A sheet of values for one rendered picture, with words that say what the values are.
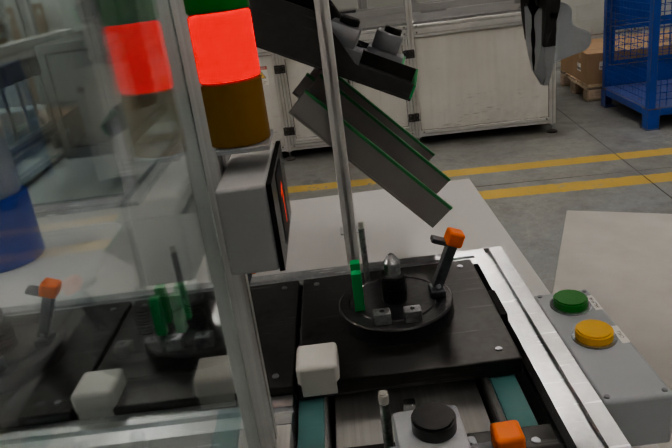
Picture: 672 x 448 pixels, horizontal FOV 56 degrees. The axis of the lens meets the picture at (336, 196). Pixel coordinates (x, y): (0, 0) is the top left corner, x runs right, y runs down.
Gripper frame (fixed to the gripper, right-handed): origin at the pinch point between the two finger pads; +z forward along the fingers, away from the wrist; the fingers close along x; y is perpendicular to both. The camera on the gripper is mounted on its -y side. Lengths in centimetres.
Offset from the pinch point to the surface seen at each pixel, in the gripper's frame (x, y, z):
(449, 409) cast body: -38.7, -18.8, 13.7
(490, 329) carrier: -11.1, -9.4, 26.2
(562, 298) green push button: -6.7, 0.5, 26.1
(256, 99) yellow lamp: -25.5, -29.8, -6.1
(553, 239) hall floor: 204, 73, 123
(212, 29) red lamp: -26.5, -31.9, -11.7
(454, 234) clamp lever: -6.0, -11.9, 16.2
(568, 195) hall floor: 257, 100, 124
